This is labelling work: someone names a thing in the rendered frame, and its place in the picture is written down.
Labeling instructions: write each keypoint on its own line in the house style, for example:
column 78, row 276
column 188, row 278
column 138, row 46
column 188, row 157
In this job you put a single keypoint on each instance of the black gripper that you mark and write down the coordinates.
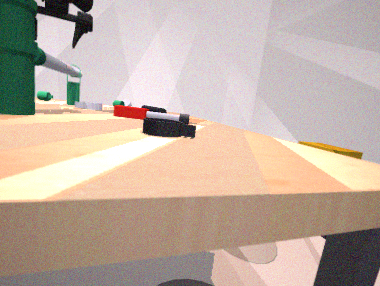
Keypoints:
column 83, row 21

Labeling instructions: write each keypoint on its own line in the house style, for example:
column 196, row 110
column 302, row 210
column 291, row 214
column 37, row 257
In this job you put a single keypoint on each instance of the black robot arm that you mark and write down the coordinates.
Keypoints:
column 84, row 5

